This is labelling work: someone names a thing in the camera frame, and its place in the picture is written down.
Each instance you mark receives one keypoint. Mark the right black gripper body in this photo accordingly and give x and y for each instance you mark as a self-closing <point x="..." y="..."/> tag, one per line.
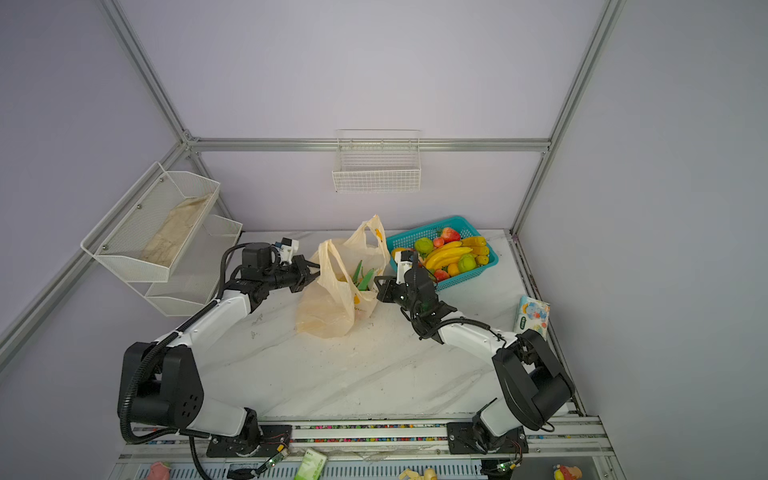
<point x="401" y="299"/>

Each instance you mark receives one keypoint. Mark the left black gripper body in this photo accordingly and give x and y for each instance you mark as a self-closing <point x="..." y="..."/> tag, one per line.
<point x="278" y="277"/>

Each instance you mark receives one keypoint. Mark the cream banana print plastic bag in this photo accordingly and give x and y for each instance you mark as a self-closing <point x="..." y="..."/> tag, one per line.
<point x="331" y="305"/>

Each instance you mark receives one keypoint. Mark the teal plastic fruit basket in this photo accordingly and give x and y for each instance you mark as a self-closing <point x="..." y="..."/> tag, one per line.
<point x="405" y="240"/>

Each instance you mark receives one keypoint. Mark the red fake strawberry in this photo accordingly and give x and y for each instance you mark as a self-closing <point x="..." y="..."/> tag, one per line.
<point x="450" y="235"/>

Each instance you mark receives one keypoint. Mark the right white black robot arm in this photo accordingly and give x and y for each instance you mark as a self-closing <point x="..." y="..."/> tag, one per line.
<point x="534" y="384"/>

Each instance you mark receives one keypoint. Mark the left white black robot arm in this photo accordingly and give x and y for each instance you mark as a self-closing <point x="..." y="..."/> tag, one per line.
<point x="161" y="392"/>

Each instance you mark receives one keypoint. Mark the yellow fake banana bunch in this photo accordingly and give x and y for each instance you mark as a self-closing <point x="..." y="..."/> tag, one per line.
<point x="454" y="250"/>

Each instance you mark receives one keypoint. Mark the green fake apple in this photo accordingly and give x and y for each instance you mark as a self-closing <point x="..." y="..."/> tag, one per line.
<point x="424" y="246"/>

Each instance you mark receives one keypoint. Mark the lower white mesh shelf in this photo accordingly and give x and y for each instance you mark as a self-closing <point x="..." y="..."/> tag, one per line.
<point x="194" y="280"/>

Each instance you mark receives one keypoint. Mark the white mesh shelf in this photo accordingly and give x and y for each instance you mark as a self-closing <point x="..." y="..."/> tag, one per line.
<point x="194" y="280"/>
<point x="143" y="238"/>

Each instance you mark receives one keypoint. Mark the beige cloth in shelf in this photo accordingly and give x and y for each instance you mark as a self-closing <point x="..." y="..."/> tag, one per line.
<point x="166" y="244"/>

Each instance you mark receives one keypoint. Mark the colourful tissue pack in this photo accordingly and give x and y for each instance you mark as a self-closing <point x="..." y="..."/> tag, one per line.
<point x="532" y="315"/>

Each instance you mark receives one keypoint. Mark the upper white mesh shelf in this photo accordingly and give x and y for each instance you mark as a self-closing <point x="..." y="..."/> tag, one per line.
<point x="143" y="238"/>

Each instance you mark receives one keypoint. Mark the green white packet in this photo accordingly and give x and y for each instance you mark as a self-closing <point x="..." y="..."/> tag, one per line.
<point x="311" y="466"/>

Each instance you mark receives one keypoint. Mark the red yellow toy figure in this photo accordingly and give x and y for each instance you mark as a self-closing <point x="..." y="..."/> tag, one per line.
<point x="564" y="472"/>

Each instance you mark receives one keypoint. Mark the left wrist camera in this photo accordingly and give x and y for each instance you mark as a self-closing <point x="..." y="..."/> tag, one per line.
<point x="287" y="249"/>

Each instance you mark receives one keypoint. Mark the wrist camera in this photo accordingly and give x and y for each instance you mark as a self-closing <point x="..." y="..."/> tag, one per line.
<point x="287" y="249"/>
<point x="404" y="259"/>

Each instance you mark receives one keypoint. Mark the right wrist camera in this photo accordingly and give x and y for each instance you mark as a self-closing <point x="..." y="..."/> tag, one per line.
<point x="404" y="259"/>

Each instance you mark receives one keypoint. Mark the white wire wall basket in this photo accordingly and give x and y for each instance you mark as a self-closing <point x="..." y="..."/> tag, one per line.
<point x="369" y="171"/>

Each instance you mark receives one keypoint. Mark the aluminium frame back bar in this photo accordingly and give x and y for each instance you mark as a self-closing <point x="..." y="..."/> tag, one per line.
<point x="332" y="144"/>

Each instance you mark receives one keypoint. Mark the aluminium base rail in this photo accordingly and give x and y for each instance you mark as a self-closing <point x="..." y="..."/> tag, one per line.
<point x="384" y="449"/>

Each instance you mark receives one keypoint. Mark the beige toy below rail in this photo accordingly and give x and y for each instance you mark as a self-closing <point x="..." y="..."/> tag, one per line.
<point x="425" y="474"/>

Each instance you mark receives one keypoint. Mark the pink toy below rail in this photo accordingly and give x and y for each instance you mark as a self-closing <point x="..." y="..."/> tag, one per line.
<point x="159" y="471"/>

